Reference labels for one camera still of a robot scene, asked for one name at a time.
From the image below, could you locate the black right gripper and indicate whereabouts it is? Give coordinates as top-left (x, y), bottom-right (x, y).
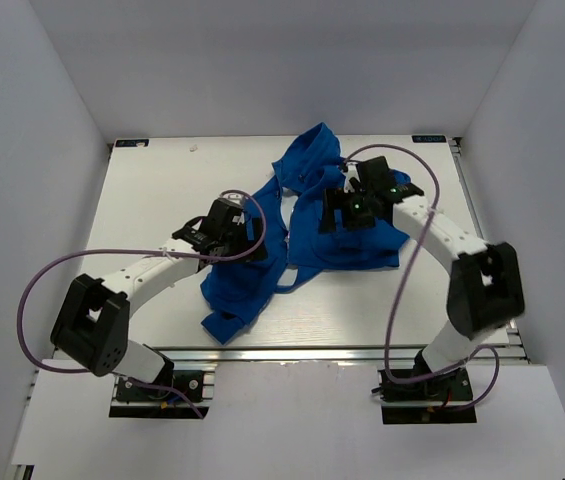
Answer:
top-left (318, 186), bottom-right (376, 234)

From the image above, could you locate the blue zip jacket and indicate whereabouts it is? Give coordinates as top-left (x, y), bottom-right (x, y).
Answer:
top-left (201, 123), bottom-right (409, 344)

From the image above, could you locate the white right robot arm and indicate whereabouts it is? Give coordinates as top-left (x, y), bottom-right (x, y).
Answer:
top-left (320, 157), bottom-right (525, 399)

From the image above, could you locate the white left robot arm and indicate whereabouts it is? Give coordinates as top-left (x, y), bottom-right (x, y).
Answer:
top-left (50, 193), bottom-right (267, 399)

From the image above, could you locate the right corner label sticker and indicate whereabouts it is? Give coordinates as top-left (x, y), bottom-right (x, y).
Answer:
top-left (411, 134), bottom-right (447, 143)

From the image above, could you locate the corner label sticker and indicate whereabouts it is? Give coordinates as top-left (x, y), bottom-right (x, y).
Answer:
top-left (114, 139), bottom-right (149, 148)
top-left (411, 134), bottom-right (447, 143)

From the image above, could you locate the left corner label sticker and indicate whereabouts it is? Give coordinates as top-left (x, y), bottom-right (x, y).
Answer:
top-left (114, 139), bottom-right (149, 148)

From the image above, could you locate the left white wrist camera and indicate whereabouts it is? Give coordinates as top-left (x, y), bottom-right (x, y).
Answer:
top-left (220, 190), bottom-right (248, 208)

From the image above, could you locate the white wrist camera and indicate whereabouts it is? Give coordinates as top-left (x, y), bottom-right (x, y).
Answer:
top-left (220, 190), bottom-right (248, 208)
top-left (340, 161), bottom-right (361, 193)

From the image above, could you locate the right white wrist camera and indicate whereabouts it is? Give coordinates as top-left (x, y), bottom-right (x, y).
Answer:
top-left (340, 161), bottom-right (361, 193)

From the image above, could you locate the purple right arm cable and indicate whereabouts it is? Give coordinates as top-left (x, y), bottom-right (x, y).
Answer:
top-left (339, 143), bottom-right (502, 414)

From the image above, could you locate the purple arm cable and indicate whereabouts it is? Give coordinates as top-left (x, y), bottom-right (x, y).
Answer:
top-left (339, 143), bottom-right (502, 414)
top-left (17, 188), bottom-right (268, 419)

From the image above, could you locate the aluminium front rail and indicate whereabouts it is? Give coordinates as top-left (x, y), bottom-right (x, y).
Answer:
top-left (161, 346), bottom-right (528, 362)

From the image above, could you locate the aluminium rail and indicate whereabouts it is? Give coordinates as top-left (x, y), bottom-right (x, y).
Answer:
top-left (445, 138), bottom-right (525, 361)
top-left (161, 346), bottom-right (528, 362)

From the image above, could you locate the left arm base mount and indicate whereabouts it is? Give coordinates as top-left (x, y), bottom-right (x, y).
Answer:
top-left (109, 366), bottom-right (215, 420)

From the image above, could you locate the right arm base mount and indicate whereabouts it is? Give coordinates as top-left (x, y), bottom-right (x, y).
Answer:
top-left (371, 370), bottom-right (477, 425)

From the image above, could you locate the aluminium right side rail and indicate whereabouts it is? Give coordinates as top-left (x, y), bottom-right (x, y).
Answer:
top-left (445, 138), bottom-right (525, 361)

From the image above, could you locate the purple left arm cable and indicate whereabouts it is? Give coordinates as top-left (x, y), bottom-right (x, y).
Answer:
top-left (17, 188), bottom-right (268, 419)

